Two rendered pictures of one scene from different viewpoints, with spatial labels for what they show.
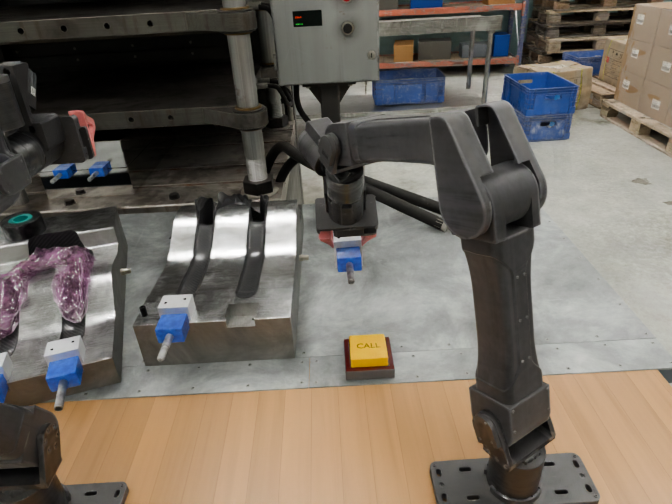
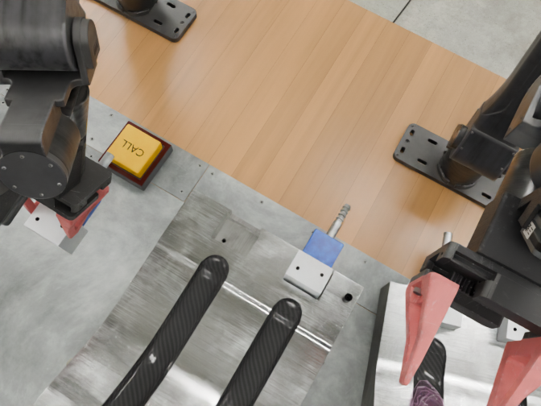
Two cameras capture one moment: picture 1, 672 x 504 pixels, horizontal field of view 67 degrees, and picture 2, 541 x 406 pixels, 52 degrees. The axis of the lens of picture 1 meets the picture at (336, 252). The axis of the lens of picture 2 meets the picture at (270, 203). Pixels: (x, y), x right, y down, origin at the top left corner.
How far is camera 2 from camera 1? 91 cm
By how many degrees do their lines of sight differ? 77
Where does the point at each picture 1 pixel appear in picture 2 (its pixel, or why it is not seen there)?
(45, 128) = (497, 202)
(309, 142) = (59, 142)
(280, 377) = (227, 192)
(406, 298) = (15, 222)
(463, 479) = (165, 17)
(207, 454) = (325, 151)
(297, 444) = (253, 116)
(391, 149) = not seen: outside the picture
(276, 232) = (97, 380)
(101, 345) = (398, 312)
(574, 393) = not seen: hidden behind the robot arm
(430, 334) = not seen: hidden behind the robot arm
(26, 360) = (483, 337)
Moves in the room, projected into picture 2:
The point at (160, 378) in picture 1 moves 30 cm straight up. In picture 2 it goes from (340, 267) to (393, 200)
